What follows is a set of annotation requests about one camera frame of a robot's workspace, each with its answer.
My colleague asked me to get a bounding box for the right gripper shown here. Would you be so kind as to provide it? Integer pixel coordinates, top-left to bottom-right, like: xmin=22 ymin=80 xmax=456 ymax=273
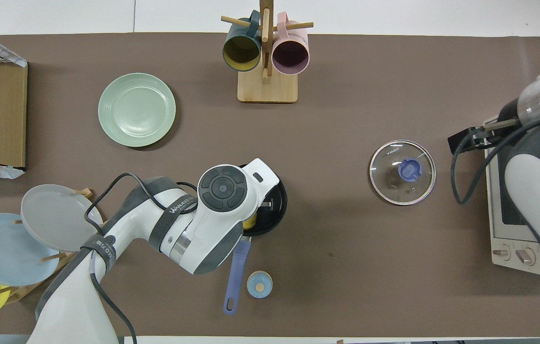
xmin=487 ymin=97 xmax=524 ymax=139

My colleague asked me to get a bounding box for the light green plate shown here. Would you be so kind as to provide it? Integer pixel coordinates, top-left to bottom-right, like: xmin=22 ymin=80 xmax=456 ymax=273
xmin=98 ymin=73 xmax=176 ymax=148

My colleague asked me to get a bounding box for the grey plate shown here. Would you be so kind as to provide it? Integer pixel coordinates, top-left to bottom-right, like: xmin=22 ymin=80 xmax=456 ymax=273
xmin=21 ymin=184 xmax=104 ymax=252

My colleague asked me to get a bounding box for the wooden plate rack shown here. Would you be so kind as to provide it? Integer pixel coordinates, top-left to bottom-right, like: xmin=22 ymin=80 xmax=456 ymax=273
xmin=0 ymin=188 xmax=108 ymax=304

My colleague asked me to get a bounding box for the light blue plate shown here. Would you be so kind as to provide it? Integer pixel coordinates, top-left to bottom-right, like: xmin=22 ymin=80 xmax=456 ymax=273
xmin=0 ymin=213 xmax=60 ymax=287

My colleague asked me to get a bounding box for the white toaster oven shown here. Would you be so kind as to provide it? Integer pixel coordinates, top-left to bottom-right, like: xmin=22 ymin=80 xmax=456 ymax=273
xmin=484 ymin=115 xmax=540 ymax=278

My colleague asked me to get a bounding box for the glass lid with blue knob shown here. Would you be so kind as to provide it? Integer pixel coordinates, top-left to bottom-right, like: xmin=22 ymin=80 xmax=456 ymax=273
xmin=369 ymin=140 xmax=437 ymax=206

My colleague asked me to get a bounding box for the pink mug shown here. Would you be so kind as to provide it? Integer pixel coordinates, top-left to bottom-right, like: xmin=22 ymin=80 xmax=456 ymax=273
xmin=271 ymin=12 xmax=310 ymax=75

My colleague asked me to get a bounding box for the wooden mug rack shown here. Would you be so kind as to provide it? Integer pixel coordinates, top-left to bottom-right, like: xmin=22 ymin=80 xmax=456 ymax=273
xmin=221 ymin=0 xmax=314 ymax=104

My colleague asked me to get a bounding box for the dark green mug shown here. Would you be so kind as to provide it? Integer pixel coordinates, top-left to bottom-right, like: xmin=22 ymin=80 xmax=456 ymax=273
xmin=222 ymin=11 xmax=263 ymax=72

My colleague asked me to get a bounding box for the small blue round lid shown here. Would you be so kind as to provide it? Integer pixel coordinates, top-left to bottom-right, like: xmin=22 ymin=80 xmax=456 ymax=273
xmin=247 ymin=270 xmax=273 ymax=299

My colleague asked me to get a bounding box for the black cable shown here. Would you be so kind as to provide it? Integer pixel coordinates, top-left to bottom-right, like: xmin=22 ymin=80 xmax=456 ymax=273
xmin=451 ymin=113 xmax=540 ymax=206
xmin=84 ymin=173 xmax=199 ymax=344

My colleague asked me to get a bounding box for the black pot with blue handle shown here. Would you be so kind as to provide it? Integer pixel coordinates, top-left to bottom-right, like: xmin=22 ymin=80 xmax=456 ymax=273
xmin=224 ymin=164 xmax=288 ymax=316

